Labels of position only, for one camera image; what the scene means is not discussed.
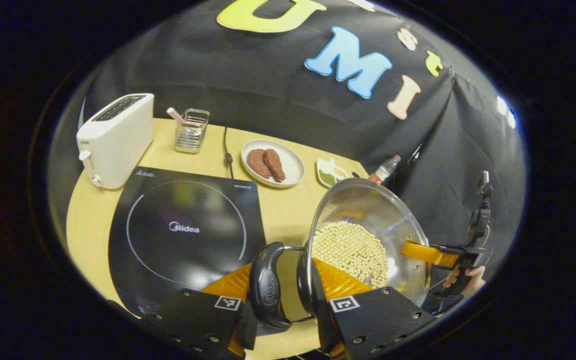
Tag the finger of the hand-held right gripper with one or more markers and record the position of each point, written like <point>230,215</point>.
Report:
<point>428,252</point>

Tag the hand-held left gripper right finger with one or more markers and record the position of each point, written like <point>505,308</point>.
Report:
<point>328,320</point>

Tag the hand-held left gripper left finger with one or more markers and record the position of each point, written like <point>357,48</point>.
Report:
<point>193,320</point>

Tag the stainless steel pot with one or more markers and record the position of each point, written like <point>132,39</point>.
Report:
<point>368,205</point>

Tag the black induction cooktop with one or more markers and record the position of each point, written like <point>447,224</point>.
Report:
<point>183,240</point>

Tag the pile of soybeans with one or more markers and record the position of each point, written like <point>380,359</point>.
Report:
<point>348,250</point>

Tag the clear plastic bottle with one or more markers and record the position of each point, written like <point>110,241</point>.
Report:
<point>383,172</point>

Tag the white divided dish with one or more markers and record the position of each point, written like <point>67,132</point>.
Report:
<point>330,175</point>

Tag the green mung beans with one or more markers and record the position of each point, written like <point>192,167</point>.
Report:
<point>326,177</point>

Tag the white round plate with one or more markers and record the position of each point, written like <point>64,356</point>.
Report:
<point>293,165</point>

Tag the brown meat patty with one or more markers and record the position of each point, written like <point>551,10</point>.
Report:
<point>257,162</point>
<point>275,165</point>

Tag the white toaster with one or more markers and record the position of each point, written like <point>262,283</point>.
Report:
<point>118,145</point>

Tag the pink utensil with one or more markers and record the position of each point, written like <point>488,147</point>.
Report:
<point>174,114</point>

